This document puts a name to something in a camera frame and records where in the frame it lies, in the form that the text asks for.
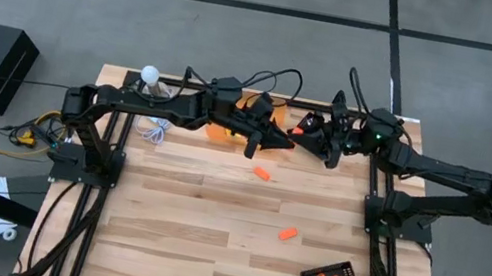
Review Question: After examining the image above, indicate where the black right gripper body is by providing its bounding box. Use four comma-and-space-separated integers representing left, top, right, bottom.
320, 103, 370, 161

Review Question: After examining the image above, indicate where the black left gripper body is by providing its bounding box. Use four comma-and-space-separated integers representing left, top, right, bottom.
221, 100, 273, 145

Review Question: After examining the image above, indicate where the orange translucent plastic bin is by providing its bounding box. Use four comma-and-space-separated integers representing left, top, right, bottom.
203, 85, 290, 154

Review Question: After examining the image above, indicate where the white light bulb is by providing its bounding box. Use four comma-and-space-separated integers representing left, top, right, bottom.
139, 63, 163, 88

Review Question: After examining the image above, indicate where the yellow connector plug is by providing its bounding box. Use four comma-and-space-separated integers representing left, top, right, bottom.
15, 127, 39, 149

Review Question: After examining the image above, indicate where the white tape roll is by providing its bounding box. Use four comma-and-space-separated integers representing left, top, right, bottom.
1, 226, 19, 244

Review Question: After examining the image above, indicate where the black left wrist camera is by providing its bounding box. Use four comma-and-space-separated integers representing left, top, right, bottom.
248, 90, 279, 123

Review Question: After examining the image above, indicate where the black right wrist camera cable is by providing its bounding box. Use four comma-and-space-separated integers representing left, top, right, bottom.
342, 66, 390, 120

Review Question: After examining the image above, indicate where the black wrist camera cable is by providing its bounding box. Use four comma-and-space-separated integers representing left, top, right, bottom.
239, 60, 307, 113
342, 66, 390, 120

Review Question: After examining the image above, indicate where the black left wrist camera cable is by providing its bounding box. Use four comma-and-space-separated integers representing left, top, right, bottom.
239, 60, 307, 113

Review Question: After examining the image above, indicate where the black aluminium table frame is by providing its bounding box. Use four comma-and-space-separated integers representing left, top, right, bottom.
11, 42, 484, 276

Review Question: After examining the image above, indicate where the white power cable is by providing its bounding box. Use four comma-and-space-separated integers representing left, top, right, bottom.
131, 113, 173, 148

